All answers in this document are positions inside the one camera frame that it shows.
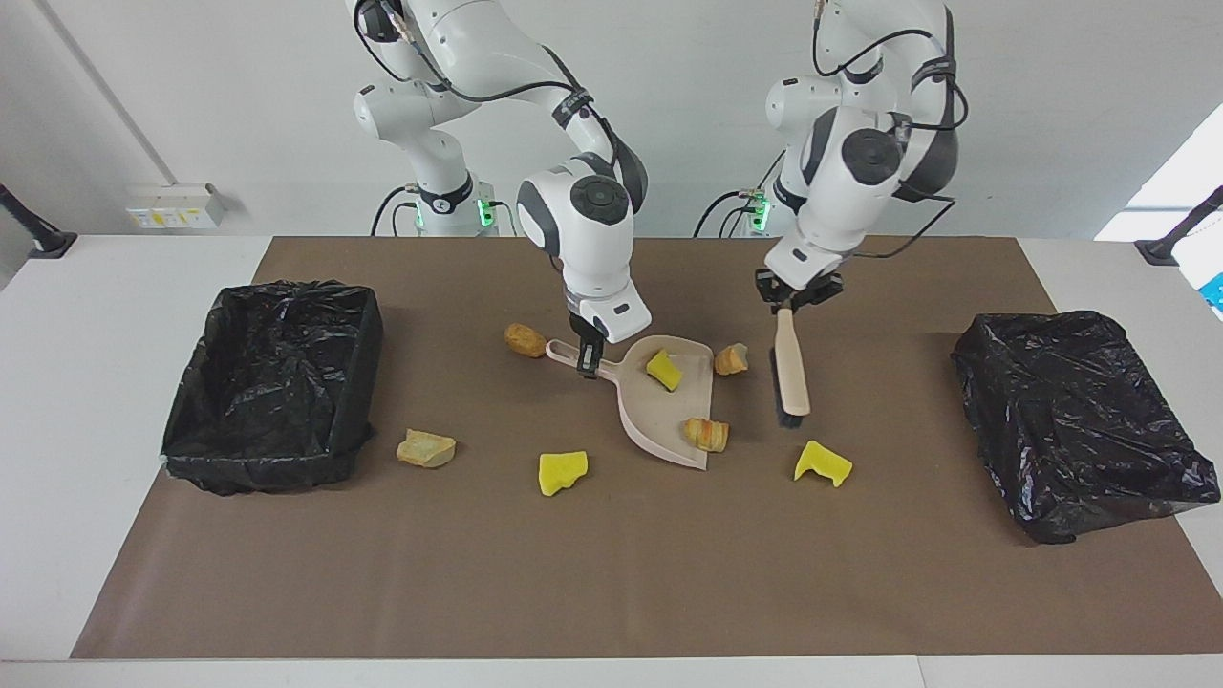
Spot brown table mat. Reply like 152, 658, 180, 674
72, 236, 1223, 660

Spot white box with blue label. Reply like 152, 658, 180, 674
1173, 234, 1223, 321

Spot beige brush with black bristles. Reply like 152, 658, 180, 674
770, 308, 811, 428

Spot white wall cable conduit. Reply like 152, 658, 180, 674
36, 0, 179, 188

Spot bin covered by black bag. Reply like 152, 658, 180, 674
951, 310, 1222, 546

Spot yellow sponge piece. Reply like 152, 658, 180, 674
794, 440, 854, 488
538, 450, 590, 498

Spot yellow sponge with green layer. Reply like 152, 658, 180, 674
646, 349, 685, 393

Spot pale tan pastry piece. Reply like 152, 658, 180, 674
397, 428, 458, 469

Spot white wall socket box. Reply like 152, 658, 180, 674
126, 183, 226, 230

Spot right arm black gripper cable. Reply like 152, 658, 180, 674
354, 0, 643, 206

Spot bin lined with black bag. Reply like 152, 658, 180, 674
161, 279, 385, 496

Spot black clamp stand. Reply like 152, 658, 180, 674
1135, 186, 1223, 267
0, 183, 77, 259

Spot pale pink plastic dustpan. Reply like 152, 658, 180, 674
546, 334, 716, 471

